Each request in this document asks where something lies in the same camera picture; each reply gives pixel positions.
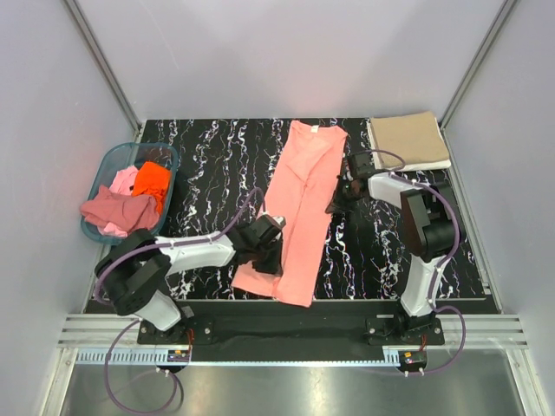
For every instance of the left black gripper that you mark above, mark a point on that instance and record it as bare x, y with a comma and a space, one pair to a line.
274, 266

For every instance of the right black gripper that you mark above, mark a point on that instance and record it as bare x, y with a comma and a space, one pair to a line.
337, 204

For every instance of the salmon pink t shirt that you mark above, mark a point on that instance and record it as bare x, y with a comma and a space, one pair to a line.
300, 190

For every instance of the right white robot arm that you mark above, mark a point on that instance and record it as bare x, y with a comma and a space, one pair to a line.
432, 232

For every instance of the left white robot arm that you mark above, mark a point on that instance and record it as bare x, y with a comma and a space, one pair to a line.
131, 276

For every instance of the folded beige t shirt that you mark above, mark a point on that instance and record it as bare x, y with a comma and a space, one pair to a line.
403, 121

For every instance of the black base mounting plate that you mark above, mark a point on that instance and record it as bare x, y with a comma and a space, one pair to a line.
266, 333

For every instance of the orange t shirt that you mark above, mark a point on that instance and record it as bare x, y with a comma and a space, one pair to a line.
153, 180

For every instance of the dusty rose t shirt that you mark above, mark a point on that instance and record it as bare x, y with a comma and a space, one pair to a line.
123, 212

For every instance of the teal plastic laundry basket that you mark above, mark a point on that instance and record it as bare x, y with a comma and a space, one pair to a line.
121, 157

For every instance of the light pink t shirt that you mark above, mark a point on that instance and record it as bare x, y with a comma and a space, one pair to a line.
123, 184

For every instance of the left aluminium corner post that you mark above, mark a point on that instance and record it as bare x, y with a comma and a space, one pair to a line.
85, 30

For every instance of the aluminium corner post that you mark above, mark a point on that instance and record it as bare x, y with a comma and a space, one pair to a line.
85, 30
486, 46

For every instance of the aluminium frame rail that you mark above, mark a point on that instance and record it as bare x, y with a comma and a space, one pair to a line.
87, 331

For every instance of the slotted cable duct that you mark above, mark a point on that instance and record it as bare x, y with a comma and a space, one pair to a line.
122, 356

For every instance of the right aluminium corner post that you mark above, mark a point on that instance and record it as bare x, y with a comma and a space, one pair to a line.
486, 46

